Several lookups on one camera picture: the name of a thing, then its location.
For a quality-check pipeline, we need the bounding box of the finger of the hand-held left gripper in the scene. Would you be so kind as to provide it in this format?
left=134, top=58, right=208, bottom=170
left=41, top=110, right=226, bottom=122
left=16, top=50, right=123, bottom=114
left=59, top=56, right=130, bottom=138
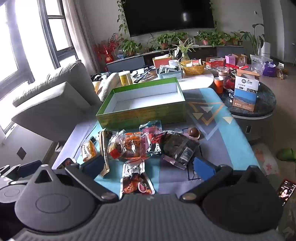
left=0, top=161, right=44, bottom=186

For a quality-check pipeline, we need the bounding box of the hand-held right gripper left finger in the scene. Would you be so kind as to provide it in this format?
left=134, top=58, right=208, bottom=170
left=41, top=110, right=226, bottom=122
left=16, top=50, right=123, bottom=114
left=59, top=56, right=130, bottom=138
left=28, top=155, right=118, bottom=202

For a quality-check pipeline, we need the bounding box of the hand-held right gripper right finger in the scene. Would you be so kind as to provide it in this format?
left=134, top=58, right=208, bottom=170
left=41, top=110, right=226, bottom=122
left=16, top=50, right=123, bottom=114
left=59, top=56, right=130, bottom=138
left=180, top=157, right=266, bottom=202

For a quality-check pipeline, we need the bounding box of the yellow bread packet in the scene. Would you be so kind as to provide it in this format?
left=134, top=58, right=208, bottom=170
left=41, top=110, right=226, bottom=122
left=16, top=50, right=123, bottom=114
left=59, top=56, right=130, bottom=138
left=81, top=140, right=98, bottom=162

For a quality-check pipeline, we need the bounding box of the dark seaweed snack packet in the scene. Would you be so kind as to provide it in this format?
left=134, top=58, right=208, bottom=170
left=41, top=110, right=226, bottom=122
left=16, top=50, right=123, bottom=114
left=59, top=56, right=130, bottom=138
left=162, top=132, right=201, bottom=170

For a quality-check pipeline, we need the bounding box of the green cardboard box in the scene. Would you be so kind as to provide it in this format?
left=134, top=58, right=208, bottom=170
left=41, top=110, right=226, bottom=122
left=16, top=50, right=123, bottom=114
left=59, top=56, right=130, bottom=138
left=95, top=77, right=186, bottom=131

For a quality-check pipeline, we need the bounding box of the brown long snack packet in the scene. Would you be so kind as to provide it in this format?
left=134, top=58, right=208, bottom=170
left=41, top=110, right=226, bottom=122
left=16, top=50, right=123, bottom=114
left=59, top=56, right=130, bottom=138
left=99, top=129, right=113, bottom=178

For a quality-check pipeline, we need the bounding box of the small dark snack packet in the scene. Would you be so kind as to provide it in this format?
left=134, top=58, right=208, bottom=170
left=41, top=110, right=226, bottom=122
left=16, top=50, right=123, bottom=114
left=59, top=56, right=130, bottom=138
left=57, top=158, right=77, bottom=169

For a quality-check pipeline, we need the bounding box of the brown egg packet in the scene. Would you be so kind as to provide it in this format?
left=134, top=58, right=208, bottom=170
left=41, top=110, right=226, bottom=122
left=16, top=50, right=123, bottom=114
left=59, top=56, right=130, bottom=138
left=183, top=127, right=202, bottom=141

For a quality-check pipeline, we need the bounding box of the orange foil snack packet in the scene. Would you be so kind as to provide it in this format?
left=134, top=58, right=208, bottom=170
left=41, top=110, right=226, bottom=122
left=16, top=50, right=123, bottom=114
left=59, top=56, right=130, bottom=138
left=120, top=161, right=156, bottom=200

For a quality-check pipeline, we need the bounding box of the orange bread packet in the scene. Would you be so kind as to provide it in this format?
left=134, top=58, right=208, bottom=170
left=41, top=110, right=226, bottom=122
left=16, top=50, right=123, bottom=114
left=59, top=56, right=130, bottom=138
left=125, top=132, right=151, bottom=161

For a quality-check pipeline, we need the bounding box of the pink snack packet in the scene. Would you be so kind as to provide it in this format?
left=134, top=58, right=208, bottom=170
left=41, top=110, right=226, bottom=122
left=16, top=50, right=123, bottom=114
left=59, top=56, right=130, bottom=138
left=139, top=120, right=164, bottom=139

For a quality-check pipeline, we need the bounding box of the grey sofa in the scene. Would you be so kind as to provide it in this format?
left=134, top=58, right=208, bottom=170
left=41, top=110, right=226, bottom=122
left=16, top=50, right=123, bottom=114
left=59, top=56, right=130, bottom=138
left=11, top=60, right=102, bottom=142

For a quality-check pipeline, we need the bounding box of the white pillow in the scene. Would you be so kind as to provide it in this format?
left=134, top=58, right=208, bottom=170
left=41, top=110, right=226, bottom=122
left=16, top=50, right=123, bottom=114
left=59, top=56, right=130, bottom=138
left=92, top=72, right=121, bottom=102

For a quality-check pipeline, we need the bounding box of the orange cup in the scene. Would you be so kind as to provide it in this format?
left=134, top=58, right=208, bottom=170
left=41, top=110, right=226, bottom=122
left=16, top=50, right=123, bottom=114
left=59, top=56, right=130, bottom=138
left=213, top=77, right=224, bottom=94

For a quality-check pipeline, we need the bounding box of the green slipper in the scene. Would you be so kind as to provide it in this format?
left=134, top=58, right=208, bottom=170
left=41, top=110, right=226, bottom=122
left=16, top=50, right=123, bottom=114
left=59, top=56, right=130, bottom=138
left=276, top=148, right=296, bottom=161

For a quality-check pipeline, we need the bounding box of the smartphone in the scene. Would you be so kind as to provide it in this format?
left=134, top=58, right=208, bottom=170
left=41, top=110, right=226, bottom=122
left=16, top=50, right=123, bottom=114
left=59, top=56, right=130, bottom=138
left=276, top=178, right=296, bottom=207

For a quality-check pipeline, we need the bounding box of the blue brown carton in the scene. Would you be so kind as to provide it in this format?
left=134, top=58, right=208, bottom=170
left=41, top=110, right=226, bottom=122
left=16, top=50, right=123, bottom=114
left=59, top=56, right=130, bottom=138
left=232, top=69, right=261, bottom=112

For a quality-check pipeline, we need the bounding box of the white oval coffee table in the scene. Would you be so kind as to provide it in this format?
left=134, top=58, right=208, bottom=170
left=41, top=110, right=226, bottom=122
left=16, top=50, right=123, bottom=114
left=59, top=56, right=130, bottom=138
left=129, top=66, right=215, bottom=91

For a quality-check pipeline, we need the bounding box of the dark round side table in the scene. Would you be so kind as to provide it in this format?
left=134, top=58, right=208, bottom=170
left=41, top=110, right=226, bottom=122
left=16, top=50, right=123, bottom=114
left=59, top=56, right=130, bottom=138
left=217, top=80, right=277, bottom=141

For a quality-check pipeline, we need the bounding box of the clear plastic cup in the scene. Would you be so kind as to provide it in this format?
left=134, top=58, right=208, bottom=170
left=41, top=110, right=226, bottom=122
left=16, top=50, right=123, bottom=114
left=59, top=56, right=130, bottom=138
left=217, top=66, right=229, bottom=78

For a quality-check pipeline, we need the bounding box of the teal tray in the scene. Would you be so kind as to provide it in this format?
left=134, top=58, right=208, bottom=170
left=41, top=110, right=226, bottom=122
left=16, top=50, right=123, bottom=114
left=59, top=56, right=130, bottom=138
left=156, top=65, right=184, bottom=79

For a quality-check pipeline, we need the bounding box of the yellow woven basket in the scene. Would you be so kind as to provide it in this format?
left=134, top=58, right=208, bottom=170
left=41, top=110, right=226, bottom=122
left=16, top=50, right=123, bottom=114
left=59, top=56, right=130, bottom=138
left=180, top=60, right=206, bottom=75

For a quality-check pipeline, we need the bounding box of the red box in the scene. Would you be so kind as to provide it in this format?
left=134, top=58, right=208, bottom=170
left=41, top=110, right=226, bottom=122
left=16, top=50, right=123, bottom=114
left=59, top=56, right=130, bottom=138
left=205, top=57, right=226, bottom=69

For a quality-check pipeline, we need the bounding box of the pink box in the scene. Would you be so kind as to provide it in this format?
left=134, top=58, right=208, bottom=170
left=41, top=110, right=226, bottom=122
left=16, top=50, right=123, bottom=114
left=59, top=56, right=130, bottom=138
left=225, top=54, right=238, bottom=66

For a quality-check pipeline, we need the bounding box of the orange box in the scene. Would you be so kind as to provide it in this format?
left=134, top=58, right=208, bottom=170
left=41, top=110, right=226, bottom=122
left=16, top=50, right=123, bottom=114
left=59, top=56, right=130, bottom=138
left=152, top=55, right=172, bottom=69

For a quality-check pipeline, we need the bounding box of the grey television cabinet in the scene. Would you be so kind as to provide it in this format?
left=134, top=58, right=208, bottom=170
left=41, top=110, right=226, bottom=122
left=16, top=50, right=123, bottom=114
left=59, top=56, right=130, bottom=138
left=106, top=45, right=245, bottom=73

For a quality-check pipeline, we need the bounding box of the red flower decoration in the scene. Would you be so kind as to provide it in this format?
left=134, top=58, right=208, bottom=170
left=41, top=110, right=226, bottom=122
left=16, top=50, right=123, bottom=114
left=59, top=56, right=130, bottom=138
left=92, top=34, right=120, bottom=65

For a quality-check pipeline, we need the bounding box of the purple bag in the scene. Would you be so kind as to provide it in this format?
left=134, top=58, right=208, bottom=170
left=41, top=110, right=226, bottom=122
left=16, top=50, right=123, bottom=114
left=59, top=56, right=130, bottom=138
left=261, top=61, right=277, bottom=78

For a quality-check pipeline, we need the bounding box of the clear plastic bag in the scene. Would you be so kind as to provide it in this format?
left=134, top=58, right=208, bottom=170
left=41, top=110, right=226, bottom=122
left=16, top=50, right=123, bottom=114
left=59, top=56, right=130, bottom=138
left=250, top=54, right=273, bottom=75

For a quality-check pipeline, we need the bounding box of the spider plant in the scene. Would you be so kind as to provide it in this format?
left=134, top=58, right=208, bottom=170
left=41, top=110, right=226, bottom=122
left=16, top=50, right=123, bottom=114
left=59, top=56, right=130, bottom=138
left=172, top=38, right=197, bottom=62

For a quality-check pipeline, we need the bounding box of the window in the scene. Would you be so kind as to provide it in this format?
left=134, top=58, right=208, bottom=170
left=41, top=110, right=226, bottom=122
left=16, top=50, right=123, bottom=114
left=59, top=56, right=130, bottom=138
left=0, top=0, right=79, bottom=137

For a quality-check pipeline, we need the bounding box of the green potted plant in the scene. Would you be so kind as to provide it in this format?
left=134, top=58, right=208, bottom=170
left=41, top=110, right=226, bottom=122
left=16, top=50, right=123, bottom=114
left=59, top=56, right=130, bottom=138
left=154, top=33, right=176, bottom=49
left=121, top=39, right=143, bottom=57

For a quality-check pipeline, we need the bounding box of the row of potted plants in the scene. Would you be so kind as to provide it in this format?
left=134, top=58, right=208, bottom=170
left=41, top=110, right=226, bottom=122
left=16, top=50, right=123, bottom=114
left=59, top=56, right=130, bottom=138
left=194, top=30, right=243, bottom=46

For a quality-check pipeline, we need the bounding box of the white air purifier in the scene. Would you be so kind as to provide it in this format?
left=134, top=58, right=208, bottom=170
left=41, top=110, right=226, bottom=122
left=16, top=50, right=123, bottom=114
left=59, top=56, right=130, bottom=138
left=262, top=41, right=272, bottom=57

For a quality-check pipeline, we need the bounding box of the beige curtain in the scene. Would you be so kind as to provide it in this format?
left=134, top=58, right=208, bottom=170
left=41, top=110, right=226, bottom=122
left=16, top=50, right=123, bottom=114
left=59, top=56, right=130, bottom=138
left=62, top=0, right=98, bottom=73

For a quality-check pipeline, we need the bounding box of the large leaf plant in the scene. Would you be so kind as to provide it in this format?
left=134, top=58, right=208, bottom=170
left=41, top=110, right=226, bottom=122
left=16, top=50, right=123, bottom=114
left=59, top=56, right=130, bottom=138
left=240, top=23, right=265, bottom=56

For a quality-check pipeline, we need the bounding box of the hanging vine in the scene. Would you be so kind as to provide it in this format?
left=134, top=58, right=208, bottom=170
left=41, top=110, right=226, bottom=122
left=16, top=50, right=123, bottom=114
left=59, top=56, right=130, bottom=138
left=116, top=0, right=129, bottom=37

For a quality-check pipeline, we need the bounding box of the black television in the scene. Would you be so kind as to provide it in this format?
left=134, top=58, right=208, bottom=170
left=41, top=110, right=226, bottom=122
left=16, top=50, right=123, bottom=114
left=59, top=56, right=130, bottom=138
left=121, top=0, right=215, bottom=38

